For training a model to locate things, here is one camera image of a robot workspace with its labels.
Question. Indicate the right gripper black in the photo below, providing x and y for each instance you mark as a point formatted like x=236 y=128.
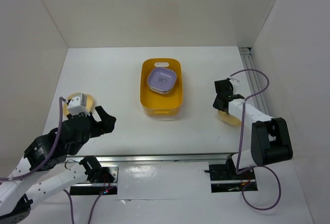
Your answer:
x=215 y=105

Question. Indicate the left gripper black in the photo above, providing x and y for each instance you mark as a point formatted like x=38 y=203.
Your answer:
x=106 y=125

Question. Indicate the yellow plate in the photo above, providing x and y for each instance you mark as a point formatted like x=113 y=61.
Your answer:
x=229 y=119
x=90 y=104

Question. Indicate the lavender plate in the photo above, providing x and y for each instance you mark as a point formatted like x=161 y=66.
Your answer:
x=160 y=91
x=162 y=78

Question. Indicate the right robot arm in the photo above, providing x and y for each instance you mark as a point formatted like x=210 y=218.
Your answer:
x=264 y=140

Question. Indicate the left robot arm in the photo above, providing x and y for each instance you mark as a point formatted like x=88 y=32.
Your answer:
x=21 y=191

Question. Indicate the yellow plastic bin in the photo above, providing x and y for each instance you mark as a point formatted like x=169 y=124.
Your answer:
x=155 y=104

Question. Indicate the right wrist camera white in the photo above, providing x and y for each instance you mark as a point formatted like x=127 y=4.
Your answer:
x=234 y=81

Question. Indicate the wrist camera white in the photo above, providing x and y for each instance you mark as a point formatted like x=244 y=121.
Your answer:
x=77 y=104
x=234 y=81

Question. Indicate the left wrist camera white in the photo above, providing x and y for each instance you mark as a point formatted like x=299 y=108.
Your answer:
x=77 y=104

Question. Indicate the aluminium rail right side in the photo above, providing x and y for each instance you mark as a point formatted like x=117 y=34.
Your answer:
x=253 y=80

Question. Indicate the aluminium rail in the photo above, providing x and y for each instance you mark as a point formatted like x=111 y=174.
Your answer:
x=163 y=158
x=253 y=80

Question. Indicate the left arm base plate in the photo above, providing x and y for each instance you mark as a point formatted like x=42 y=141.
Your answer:
x=107 y=183

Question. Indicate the aluminium rail front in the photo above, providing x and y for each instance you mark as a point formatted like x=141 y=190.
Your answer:
x=163 y=158

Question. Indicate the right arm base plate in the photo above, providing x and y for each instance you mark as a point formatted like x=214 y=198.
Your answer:
x=222 y=180

